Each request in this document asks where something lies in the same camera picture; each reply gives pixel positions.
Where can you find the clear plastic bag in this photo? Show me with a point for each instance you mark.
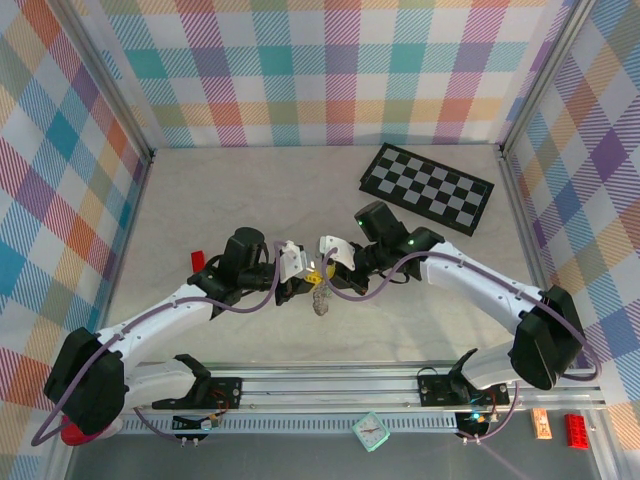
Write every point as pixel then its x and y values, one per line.
pixel 322 305

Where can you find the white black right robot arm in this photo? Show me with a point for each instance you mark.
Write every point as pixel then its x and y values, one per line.
pixel 475 285

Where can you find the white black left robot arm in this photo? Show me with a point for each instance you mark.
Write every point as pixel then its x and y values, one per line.
pixel 160 312

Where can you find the red plastic block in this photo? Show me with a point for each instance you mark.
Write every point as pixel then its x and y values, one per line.
pixel 198 260

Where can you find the black grey chessboard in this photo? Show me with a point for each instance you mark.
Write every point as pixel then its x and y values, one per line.
pixel 425 190

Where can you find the teal square clock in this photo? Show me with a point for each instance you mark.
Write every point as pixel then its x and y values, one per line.
pixel 371 432

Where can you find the small circuit board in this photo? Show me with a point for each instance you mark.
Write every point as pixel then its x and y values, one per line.
pixel 475 417
pixel 205 424

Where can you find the small wooden block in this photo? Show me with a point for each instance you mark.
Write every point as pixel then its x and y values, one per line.
pixel 541 424

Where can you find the red round plastic dish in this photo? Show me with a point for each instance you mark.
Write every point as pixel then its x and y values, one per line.
pixel 75 436

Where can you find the red toy brick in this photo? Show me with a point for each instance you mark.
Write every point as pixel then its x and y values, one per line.
pixel 577 431

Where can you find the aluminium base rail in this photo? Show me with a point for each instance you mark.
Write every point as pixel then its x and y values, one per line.
pixel 325 390

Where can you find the aluminium frame side bar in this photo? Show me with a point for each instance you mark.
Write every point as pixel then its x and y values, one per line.
pixel 529 225

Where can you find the aluminium frame post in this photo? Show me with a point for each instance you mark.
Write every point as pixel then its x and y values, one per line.
pixel 544 75
pixel 111 75

